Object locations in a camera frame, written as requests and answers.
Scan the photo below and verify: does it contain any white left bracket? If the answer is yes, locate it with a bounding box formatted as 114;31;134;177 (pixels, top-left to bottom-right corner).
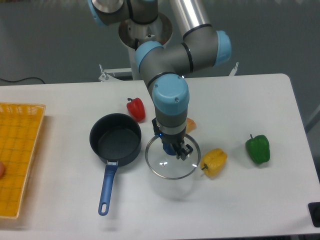
98;64;133;83

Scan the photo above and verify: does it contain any yellow bell pepper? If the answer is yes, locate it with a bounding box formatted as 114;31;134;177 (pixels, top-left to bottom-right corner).
200;148;228;178

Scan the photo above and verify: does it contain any green bell pepper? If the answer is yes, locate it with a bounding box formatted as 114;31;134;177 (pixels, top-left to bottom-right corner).
245;134;271;165

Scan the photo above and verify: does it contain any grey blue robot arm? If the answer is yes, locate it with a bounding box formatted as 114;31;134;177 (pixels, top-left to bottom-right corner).
88;0;232;160

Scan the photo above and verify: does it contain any white bracket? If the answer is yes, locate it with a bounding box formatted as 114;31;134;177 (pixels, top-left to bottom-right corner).
229;62;239;77
98;64;133;83

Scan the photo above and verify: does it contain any white right bracket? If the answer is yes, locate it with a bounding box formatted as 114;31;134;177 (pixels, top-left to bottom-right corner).
229;62;239;77

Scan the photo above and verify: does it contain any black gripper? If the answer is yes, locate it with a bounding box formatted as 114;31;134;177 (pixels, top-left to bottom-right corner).
152;118;194;160

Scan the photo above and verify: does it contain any dark pot blue handle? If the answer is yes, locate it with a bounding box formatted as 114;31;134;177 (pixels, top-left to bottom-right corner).
89;113;142;216

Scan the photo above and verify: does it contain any glass pot lid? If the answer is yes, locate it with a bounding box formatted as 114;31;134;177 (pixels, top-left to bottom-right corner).
145;134;201;180

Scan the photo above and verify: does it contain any black corner object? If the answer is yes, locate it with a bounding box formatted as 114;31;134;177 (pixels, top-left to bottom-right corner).
308;202;320;228

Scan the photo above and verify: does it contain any yellow woven basket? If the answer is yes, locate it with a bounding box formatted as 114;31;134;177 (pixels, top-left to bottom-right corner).
0;102;46;219

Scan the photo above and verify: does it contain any red bell pepper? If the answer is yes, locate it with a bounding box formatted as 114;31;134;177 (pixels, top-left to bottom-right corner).
126;97;146;123

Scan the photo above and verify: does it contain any black floor cable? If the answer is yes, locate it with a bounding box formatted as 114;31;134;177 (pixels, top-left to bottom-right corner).
0;77;46;85

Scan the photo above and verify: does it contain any orange bread pastry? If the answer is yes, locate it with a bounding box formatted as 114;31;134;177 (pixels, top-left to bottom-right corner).
185;117;197;134

